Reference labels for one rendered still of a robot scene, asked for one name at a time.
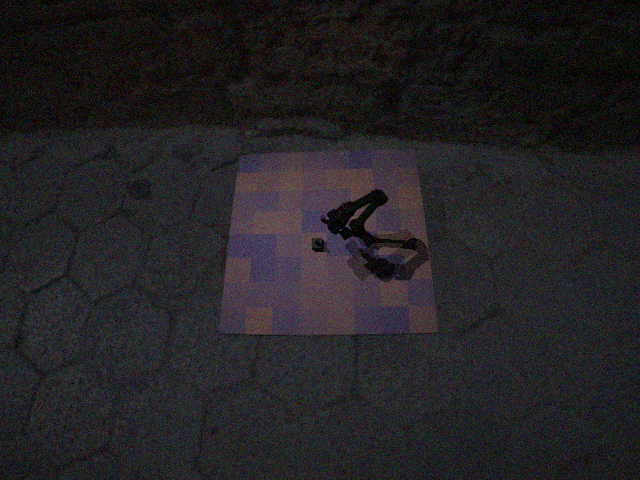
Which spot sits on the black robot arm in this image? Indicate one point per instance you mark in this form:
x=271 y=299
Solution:
x=348 y=209

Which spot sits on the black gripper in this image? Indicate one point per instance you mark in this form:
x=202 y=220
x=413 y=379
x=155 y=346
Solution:
x=345 y=233

